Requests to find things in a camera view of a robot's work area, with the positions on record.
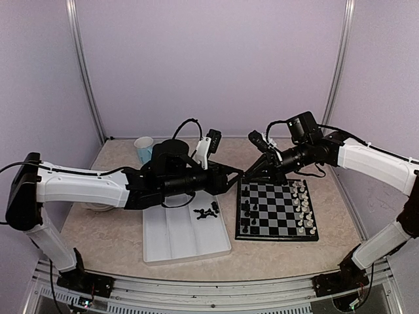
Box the clear plastic lid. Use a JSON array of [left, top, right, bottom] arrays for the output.
[[81, 203, 115, 213]]

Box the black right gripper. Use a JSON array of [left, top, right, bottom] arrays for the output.
[[245, 140, 314, 185]]

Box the right aluminium frame post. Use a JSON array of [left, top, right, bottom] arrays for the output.
[[321, 0, 355, 125]]

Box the light blue mug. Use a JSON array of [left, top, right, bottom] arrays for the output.
[[134, 137, 154, 164]]

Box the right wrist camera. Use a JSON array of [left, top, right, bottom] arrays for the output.
[[248, 130, 283, 161]]

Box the aluminium frame post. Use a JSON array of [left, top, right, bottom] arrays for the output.
[[321, 0, 355, 125], [65, 0, 107, 145]]

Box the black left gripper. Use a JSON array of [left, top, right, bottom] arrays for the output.
[[160, 160, 244, 198]]

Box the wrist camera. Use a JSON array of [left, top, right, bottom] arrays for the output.
[[192, 129, 222, 170], [248, 130, 283, 161]]

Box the black white chess board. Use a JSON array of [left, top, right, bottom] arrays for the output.
[[235, 179, 319, 242]]

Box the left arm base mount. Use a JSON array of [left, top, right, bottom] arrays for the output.
[[57, 273, 115, 298]]

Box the left aluminium frame post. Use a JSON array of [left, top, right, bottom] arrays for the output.
[[65, 0, 107, 145]]

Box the white plastic tray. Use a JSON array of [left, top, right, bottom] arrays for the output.
[[143, 191, 232, 266]]

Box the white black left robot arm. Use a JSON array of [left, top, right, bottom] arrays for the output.
[[5, 138, 243, 291]]

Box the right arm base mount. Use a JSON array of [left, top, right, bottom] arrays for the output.
[[312, 271, 369, 298]]

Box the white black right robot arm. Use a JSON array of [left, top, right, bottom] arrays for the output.
[[244, 111, 418, 290]]

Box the pile of black chess pieces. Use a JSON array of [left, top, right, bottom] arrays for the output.
[[193, 201, 220, 220]]

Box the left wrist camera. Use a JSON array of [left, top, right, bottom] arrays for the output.
[[192, 129, 222, 170]]

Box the front aluminium rail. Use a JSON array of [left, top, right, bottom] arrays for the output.
[[20, 260, 406, 313]]

